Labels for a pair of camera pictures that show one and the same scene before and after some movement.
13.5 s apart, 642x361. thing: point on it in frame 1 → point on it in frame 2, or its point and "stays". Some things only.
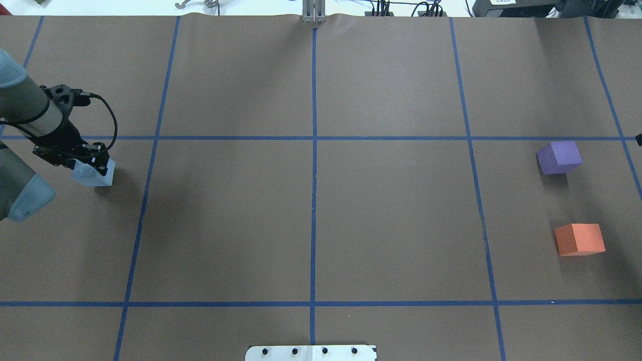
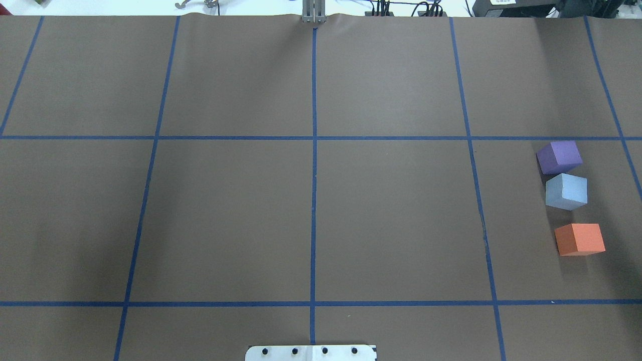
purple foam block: x=558 y=157 stays
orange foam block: x=580 y=239 stays
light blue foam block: x=87 y=175 → x=566 y=192
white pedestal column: x=311 y=353 stays
